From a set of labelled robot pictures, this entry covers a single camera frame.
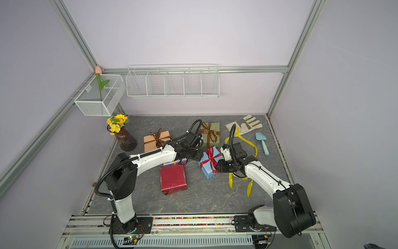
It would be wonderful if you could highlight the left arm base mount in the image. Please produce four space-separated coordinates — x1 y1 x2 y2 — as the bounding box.
110 215 153 234

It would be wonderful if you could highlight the brown ribbon on green box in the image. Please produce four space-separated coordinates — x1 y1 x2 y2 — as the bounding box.
197 122 221 148

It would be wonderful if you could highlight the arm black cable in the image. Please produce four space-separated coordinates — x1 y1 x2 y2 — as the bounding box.
94 119 203 197
228 123 302 237

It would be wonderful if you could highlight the yellow sunflower bouquet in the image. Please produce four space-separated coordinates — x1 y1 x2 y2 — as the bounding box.
106 114 130 135

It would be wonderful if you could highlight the red gift box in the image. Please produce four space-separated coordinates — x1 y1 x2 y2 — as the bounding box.
160 165 188 195

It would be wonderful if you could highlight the green gift box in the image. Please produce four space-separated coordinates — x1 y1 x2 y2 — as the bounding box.
198 122 221 148

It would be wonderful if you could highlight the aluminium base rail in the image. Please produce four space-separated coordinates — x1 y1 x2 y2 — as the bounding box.
57 213 331 249

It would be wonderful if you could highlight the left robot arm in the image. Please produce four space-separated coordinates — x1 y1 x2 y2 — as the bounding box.
94 131 203 225

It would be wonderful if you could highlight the light blue garden trowel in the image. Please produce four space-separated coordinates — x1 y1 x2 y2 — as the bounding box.
256 132 269 156

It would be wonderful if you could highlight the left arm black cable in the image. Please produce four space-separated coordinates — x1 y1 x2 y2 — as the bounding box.
94 119 203 197

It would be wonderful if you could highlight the blue gift box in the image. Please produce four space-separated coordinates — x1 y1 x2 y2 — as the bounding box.
196 146 225 181

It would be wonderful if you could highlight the purple gift box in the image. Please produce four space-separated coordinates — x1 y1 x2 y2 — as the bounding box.
163 158 188 167

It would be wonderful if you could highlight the small white mesh basket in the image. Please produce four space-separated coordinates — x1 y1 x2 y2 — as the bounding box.
74 74 126 117

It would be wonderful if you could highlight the long white wire basket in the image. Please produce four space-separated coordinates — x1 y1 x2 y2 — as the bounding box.
126 64 220 98

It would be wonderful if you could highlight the white gardening glove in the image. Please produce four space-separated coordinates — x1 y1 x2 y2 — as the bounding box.
226 115 263 135

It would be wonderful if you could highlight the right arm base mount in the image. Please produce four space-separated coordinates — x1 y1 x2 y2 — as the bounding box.
231 205 277 232

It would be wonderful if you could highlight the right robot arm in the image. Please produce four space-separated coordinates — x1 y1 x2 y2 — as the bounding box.
217 143 316 238

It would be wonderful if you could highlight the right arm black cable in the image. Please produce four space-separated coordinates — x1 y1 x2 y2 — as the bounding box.
228 123 302 237

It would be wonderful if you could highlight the yellow ribbon of red box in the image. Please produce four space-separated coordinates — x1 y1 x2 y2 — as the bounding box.
224 127 258 198

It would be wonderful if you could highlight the orange gift box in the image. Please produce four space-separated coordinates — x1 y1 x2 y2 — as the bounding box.
144 135 158 152

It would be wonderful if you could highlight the dark glass vase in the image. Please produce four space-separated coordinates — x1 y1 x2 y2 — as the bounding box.
107 125 137 151

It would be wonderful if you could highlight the artificial pink tulip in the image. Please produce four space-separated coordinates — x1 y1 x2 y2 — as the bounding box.
95 65 110 101

